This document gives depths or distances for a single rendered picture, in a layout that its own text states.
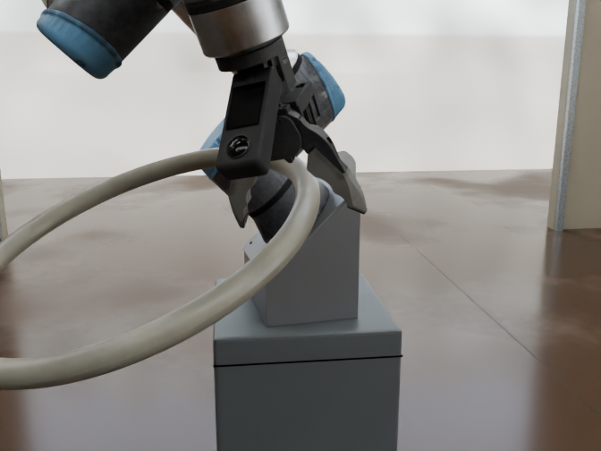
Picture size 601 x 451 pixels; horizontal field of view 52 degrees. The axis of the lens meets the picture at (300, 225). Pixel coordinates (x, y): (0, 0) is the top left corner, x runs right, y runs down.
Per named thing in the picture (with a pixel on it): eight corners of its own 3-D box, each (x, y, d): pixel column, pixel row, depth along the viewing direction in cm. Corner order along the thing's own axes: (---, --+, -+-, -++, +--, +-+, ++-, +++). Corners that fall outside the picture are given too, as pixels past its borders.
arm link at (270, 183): (241, 204, 147) (186, 152, 142) (292, 152, 146) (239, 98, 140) (249, 221, 133) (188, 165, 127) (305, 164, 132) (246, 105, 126)
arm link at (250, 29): (259, -2, 54) (166, 24, 58) (276, 53, 56) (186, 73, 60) (288, -23, 61) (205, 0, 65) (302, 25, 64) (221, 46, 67)
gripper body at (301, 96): (328, 129, 70) (297, 22, 64) (308, 164, 63) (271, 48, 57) (267, 140, 73) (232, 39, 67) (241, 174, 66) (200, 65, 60)
